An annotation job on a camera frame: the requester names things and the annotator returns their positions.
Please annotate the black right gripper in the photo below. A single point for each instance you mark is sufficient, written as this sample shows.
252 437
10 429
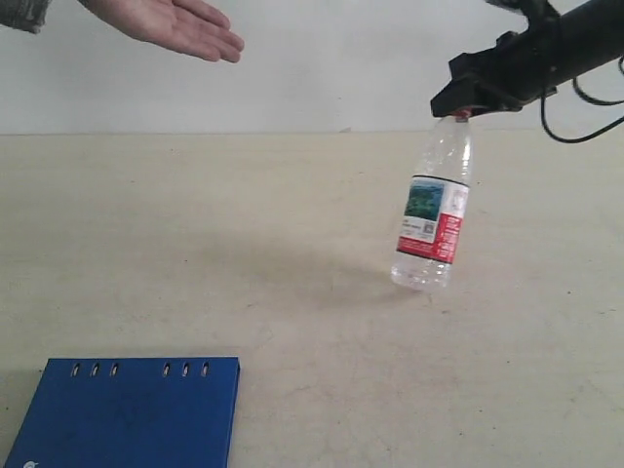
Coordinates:
512 74

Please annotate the grey sleeved forearm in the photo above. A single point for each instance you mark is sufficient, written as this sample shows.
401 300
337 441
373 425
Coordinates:
24 15

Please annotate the person's bare hand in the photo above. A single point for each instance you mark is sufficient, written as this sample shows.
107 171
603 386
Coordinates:
189 27

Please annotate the clear bottle with red cap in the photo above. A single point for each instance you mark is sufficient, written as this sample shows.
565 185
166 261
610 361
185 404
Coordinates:
435 207

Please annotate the blue ring binder notebook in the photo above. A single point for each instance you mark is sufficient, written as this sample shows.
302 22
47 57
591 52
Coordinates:
133 412

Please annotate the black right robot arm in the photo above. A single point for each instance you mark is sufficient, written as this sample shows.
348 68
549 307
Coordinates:
578 41

